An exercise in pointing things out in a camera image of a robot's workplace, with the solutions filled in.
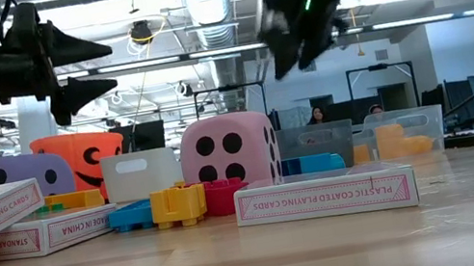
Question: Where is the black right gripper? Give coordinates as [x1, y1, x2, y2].
[251, 0, 355, 84]

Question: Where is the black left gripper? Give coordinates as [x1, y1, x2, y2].
[0, 0, 124, 135]

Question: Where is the rounded blue toy block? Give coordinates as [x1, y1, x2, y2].
[279, 156, 304, 178]

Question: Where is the purple foam die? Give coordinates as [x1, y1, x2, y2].
[0, 144, 78, 206]

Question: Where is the pink foam die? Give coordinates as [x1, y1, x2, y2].
[172, 105, 285, 196]

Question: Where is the large yellow-orange toy block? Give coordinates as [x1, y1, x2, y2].
[42, 185, 107, 218]

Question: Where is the red toy block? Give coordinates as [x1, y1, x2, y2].
[199, 173, 254, 221]

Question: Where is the person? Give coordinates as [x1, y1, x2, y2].
[366, 101, 385, 117]
[305, 105, 329, 127]

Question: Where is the black ceiling device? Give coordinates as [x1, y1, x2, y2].
[126, 17, 157, 49]

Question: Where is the orange pumpkin bucket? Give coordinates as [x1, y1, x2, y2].
[28, 123, 134, 212]

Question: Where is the ceiling light strip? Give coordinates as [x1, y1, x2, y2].
[55, 38, 270, 86]

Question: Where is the black computer monitor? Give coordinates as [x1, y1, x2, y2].
[108, 118, 170, 158]

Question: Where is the white plastic bin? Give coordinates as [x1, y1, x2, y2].
[98, 144, 188, 207]

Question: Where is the small green toy block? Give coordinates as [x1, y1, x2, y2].
[33, 200, 67, 219]

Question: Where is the clear plastic bin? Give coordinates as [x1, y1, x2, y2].
[350, 102, 450, 167]

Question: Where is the dark desk monitor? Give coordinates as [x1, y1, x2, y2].
[417, 74, 474, 133]

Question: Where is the black gantry frame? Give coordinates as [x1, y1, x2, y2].
[344, 57, 422, 120]

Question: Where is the silver ventilation duct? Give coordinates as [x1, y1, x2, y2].
[179, 0, 259, 119]

